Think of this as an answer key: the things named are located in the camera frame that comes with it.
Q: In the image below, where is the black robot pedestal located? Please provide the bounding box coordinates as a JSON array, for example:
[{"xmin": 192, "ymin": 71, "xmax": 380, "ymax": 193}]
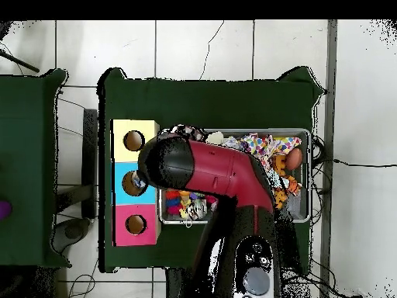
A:
[{"xmin": 164, "ymin": 266, "xmax": 205, "ymax": 298}]

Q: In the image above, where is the crushed silver can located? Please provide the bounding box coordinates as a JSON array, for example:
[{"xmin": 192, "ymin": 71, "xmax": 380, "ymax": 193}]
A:
[{"xmin": 185, "ymin": 197, "xmax": 209, "ymax": 220}]

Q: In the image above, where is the purple object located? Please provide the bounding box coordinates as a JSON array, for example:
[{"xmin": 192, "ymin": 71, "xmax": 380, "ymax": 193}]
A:
[{"xmin": 0, "ymin": 199, "xmax": 13, "ymax": 221}]

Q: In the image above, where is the black upright panel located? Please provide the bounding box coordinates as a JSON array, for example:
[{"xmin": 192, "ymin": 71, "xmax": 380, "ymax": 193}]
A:
[{"xmin": 81, "ymin": 108, "xmax": 100, "ymax": 220}]

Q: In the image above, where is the clear plastic bottle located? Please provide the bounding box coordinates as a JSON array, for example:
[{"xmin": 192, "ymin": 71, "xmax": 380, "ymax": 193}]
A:
[{"xmin": 131, "ymin": 175, "xmax": 149, "ymax": 192}]

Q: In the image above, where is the brown toy football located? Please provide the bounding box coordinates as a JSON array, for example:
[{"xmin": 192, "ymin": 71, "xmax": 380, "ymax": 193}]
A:
[{"xmin": 285, "ymin": 147, "xmax": 305, "ymax": 172}]

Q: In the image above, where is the shallow wire mesh bin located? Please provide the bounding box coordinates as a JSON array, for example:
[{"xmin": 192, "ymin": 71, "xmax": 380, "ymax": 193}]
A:
[{"xmin": 157, "ymin": 127, "xmax": 312, "ymax": 224}]

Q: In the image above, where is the dark green side table cloth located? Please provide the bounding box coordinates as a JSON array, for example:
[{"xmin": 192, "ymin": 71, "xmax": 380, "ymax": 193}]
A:
[{"xmin": 0, "ymin": 68, "xmax": 71, "ymax": 269}]

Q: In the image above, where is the polka dot colourful cloth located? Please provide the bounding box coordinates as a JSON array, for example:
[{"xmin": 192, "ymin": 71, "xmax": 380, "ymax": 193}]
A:
[{"xmin": 238, "ymin": 132, "xmax": 302, "ymax": 175}]

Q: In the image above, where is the grey round floor base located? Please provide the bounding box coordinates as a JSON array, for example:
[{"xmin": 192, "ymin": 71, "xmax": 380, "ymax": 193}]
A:
[{"xmin": 61, "ymin": 218, "xmax": 91, "ymax": 244}]

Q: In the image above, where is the wooden box with three holes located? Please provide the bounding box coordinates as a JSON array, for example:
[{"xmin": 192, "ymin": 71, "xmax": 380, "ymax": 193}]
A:
[{"xmin": 110, "ymin": 119, "xmax": 161, "ymax": 248}]

